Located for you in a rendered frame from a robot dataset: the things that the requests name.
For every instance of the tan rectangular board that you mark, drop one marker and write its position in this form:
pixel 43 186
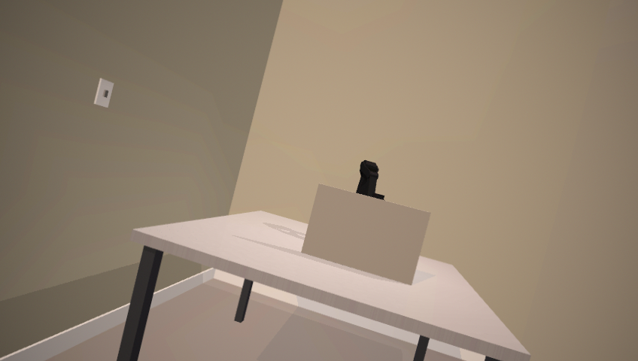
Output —
pixel 369 234

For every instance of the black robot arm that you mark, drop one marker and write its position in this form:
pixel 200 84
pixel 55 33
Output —
pixel 369 176

